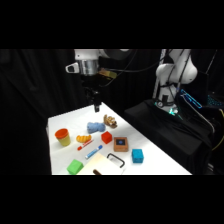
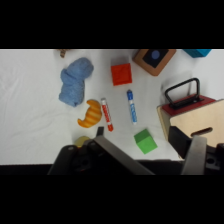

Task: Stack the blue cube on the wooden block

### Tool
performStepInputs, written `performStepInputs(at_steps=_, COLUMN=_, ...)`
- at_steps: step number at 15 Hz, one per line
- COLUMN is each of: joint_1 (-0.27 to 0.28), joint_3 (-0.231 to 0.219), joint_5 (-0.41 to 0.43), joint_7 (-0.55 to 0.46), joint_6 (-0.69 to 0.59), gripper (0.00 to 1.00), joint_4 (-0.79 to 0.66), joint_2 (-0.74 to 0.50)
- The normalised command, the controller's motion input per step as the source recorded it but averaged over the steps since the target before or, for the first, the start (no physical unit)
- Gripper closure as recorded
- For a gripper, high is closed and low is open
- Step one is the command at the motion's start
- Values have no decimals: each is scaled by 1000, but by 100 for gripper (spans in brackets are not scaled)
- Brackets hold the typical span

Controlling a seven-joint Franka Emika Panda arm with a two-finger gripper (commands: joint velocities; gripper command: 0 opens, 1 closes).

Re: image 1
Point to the small green light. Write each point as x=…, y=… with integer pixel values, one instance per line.
x=172, y=111

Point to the black draped robot stand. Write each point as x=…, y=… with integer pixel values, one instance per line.
x=160, y=130

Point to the small brown item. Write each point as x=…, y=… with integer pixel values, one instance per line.
x=97, y=172

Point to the wooden block with blue mark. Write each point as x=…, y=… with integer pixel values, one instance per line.
x=120, y=144

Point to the yellowish wrist camera box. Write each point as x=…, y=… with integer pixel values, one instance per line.
x=107, y=73

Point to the brown plush toy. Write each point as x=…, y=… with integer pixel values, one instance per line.
x=110, y=121

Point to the red marker pen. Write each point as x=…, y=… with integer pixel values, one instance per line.
x=85, y=145

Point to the green cube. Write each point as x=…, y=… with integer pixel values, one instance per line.
x=75, y=166

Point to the blue marker pen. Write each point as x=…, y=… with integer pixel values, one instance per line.
x=93, y=151

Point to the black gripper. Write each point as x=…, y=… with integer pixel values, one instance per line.
x=89, y=81

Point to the teal lit keyboard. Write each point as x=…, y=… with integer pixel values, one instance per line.
x=216, y=100

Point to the blue glowing device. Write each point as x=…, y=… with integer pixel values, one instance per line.
x=191, y=99

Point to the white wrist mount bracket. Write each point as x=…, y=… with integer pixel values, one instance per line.
x=72, y=68

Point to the orange toy croissant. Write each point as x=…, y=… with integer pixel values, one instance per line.
x=83, y=138

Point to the yellow cup with orange rim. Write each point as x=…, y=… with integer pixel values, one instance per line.
x=63, y=138

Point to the red cube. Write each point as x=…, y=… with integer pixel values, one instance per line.
x=106, y=137

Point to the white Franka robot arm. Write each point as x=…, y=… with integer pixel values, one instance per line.
x=173, y=71

